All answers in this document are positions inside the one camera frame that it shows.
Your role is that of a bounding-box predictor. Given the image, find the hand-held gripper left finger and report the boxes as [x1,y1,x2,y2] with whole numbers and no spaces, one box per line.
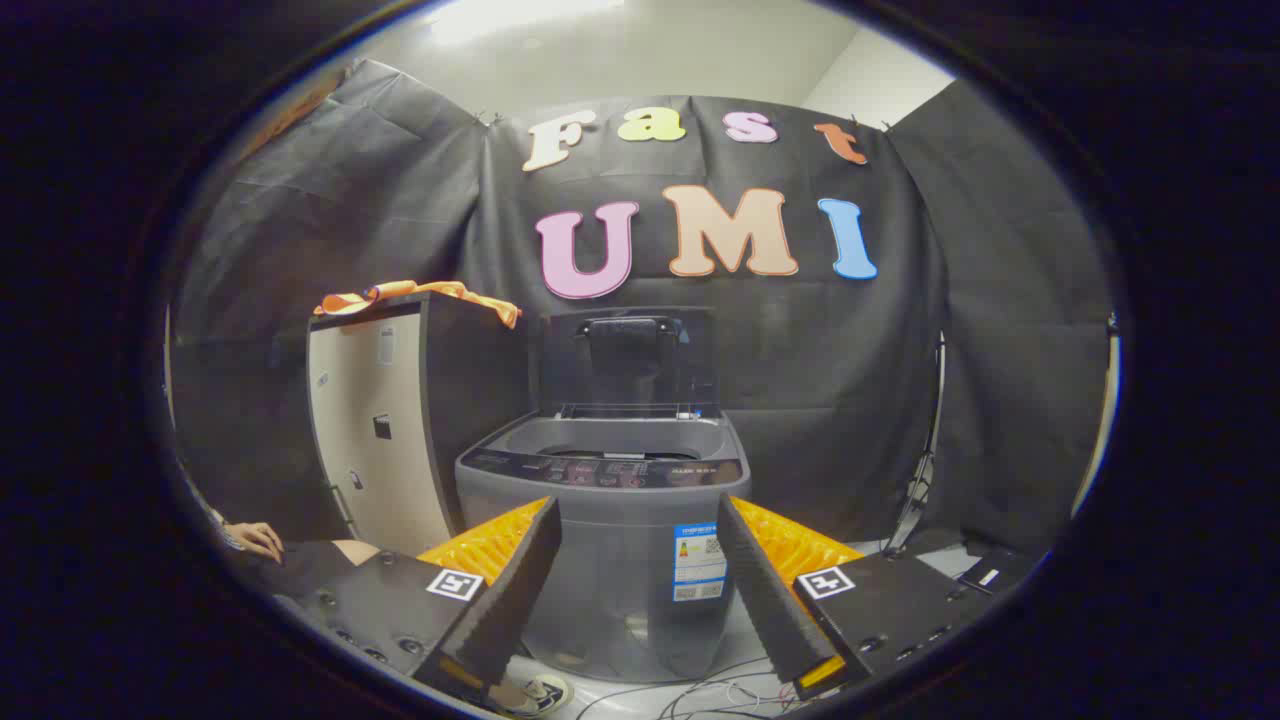
[275,495,563,706]

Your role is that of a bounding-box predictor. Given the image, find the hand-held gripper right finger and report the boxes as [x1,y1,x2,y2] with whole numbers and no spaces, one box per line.
[716,492,1001,701]

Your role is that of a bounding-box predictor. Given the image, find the grey washing machine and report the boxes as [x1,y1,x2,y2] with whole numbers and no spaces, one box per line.
[455,405,753,686]

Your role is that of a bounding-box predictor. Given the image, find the orange garment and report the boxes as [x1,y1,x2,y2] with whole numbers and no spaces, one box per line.
[313,280,523,329]

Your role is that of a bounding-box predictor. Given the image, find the black and white shoe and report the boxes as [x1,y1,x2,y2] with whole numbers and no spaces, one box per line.
[500,672,573,716]

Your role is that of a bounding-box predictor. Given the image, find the black tripod stand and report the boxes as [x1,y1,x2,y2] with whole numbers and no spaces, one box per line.
[885,335,949,556]

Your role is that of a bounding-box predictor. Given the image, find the person's leg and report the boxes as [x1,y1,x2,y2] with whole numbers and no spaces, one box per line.
[235,538,386,601]

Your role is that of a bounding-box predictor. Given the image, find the beige cabinet with dark sides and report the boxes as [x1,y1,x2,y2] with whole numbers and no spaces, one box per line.
[305,292,536,558]

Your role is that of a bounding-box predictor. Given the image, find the small black box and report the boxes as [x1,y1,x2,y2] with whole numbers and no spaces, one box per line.
[955,545,1041,596]

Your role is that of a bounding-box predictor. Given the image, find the black backdrop cloth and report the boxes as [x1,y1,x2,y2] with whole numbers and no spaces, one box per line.
[170,58,1116,561]

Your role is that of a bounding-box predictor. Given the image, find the loose floor cables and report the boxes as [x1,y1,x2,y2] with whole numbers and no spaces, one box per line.
[575,655,801,720]

